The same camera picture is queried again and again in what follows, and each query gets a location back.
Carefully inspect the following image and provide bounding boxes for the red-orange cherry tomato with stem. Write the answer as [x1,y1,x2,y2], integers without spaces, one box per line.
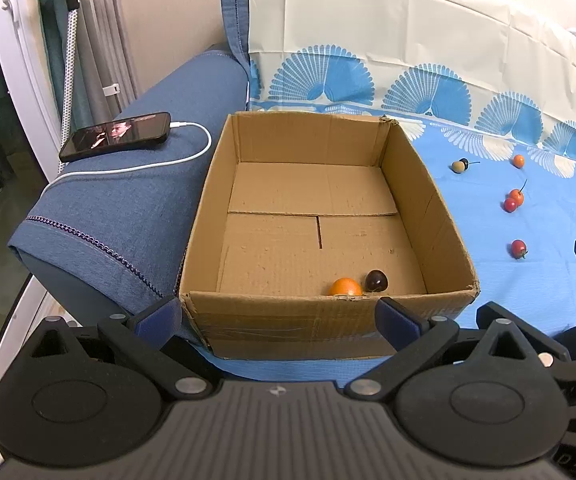
[508,179,528,207]

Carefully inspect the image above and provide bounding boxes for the cardboard box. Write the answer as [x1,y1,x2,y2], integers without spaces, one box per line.
[174,111,481,361]

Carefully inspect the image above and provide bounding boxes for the white charging cable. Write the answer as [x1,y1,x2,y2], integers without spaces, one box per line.
[43,120,213,196]

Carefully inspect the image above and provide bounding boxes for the black smartphone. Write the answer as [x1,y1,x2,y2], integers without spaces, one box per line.
[59,111,173,163]

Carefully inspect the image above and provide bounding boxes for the blue fan-print cloth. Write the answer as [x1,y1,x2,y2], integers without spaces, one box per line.
[203,0,576,381]

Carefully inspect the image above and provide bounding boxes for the blue sofa armrest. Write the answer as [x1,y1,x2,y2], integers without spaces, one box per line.
[7,0,253,346]

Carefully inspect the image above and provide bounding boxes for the white braided hose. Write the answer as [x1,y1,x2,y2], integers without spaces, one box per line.
[60,0,83,148]

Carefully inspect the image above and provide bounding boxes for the large orange cherry tomato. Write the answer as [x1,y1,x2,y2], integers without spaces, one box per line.
[330,277,363,297]

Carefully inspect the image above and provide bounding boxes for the grey curtain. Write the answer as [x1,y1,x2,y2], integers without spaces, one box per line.
[35,0,139,131]

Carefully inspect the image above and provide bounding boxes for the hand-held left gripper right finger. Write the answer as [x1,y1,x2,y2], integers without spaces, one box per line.
[343,296,543,403]

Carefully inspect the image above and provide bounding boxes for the white door frame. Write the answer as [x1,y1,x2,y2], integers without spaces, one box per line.
[0,0,66,186]

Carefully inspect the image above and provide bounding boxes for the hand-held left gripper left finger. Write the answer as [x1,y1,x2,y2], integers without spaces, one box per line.
[15,296,213,402]

